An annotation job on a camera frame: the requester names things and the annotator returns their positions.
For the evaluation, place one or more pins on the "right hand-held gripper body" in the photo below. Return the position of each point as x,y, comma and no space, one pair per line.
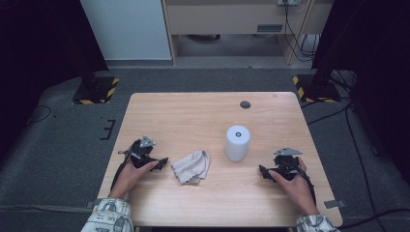
285,161

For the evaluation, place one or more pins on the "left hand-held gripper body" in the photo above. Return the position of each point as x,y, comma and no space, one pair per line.
141,154

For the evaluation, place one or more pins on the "grey quilted cloth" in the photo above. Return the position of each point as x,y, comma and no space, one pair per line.
191,167

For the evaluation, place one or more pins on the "white cylinder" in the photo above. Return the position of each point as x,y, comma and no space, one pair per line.
237,145

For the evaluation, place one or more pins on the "person's left hand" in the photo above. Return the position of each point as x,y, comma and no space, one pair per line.
129,180

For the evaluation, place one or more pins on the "person's right hand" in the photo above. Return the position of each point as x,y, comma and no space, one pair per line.
298,190

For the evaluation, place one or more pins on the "grey tape strip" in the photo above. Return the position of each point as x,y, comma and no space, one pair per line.
93,203
334,204

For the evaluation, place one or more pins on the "dark round table grommet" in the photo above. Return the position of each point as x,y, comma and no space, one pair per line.
245,104

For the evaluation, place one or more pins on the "striped black stand base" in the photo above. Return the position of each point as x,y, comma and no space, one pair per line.
317,92
96,92

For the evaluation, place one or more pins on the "white cabinet panel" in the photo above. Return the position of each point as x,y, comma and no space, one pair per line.
129,29

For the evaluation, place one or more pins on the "dark curtain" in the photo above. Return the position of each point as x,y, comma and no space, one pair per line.
377,48
38,48

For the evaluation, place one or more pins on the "light wooden desk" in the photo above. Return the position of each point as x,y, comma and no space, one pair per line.
225,17

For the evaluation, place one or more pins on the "white power strip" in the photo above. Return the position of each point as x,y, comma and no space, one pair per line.
289,2

